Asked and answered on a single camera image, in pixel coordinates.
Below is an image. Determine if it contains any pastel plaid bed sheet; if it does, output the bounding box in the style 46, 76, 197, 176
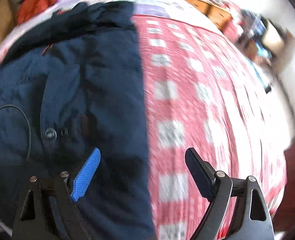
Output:
0, 0, 223, 63

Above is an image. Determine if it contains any thin black cable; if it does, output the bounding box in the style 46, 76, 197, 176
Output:
0, 104, 32, 163

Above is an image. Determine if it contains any navy blue padded jacket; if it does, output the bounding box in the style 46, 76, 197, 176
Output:
0, 2, 155, 239

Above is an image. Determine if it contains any cluttered bags pile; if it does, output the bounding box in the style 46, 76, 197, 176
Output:
223, 2, 295, 75

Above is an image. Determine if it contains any wooden nightstand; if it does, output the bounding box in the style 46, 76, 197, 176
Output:
186, 0, 232, 32

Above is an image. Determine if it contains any red white checkered mat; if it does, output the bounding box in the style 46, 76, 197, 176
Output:
131, 15, 286, 239

